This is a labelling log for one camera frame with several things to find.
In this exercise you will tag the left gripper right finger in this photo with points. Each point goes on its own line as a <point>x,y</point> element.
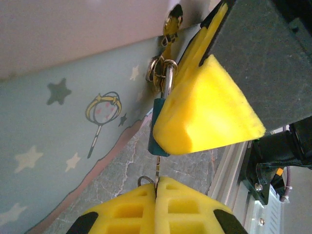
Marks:
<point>190,212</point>

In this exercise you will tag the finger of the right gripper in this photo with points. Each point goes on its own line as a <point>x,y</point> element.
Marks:
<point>202,46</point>
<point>209,114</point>

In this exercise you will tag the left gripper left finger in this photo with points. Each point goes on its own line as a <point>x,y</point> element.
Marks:
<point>122,214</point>

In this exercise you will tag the small teal padlock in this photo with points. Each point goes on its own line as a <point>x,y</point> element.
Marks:
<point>157,111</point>

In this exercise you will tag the small metal key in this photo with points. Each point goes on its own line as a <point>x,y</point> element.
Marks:
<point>157,168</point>

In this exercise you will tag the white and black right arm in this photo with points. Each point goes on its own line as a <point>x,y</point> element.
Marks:
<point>275,148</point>

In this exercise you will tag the pastel cartoon tin box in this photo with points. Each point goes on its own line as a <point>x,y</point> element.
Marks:
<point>48,134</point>

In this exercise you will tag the long aluminium base rail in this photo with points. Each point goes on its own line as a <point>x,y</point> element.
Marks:
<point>229,175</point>

